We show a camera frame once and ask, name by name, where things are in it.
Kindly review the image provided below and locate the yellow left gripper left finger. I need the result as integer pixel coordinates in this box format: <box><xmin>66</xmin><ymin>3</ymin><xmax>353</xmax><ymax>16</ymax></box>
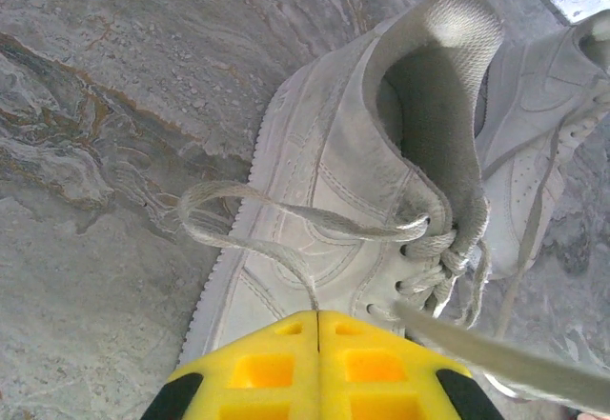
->
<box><xmin>140</xmin><ymin>310</ymin><xmax>319</xmax><ymax>420</ymax></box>

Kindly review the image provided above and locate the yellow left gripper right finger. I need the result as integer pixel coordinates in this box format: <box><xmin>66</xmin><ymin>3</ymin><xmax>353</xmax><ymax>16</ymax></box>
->
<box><xmin>317</xmin><ymin>310</ymin><xmax>506</xmax><ymax>420</ymax></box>

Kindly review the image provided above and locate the white leather sneaker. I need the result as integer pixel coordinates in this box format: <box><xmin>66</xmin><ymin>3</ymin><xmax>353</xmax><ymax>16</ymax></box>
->
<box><xmin>474</xmin><ymin>9</ymin><xmax>610</xmax><ymax>281</ymax></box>
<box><xmin>178</xmin><ymin>0</ymin><xmax>535</xmax><ymax>402</ymax></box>

